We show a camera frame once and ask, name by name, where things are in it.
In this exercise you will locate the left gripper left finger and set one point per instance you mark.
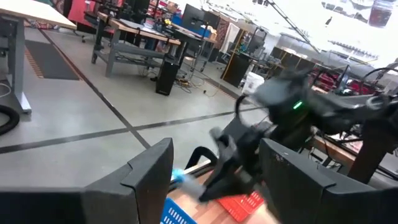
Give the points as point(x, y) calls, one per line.
point(93, 205)

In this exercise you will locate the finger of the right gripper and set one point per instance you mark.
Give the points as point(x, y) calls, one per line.
point(230, 183)
point(225, 147)

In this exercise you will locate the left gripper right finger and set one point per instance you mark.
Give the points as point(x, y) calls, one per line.
point(311, 199)

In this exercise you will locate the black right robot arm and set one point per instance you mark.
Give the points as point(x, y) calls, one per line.
point(342, 112)

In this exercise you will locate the orange plastic basket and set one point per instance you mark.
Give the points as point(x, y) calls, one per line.
point(242, 205)

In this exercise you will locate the blue plastic basket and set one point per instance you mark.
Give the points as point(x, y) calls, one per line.
point(174, 214)

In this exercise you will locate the white bin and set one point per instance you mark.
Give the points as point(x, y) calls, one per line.
point(252, 82)

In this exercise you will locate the black cabinet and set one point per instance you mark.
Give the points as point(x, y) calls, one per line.
point(237, 68)

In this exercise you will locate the black computer tower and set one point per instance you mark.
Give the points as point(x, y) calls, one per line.
point(167, 76)

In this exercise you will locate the white hanging cloth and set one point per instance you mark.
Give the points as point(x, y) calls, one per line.
point(230, 35)

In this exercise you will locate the black computer monitor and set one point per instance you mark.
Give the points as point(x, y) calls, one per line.
point(192, 17)

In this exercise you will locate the grey workbench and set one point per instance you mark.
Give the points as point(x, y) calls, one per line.
point(124, 49)

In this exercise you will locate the black floor mat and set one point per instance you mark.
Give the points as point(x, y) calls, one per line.
point(49, 60)

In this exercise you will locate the white desk at left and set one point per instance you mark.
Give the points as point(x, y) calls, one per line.
point(17, 62)

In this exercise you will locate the red hanging cloth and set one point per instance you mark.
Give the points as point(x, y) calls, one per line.
point(81, 9)

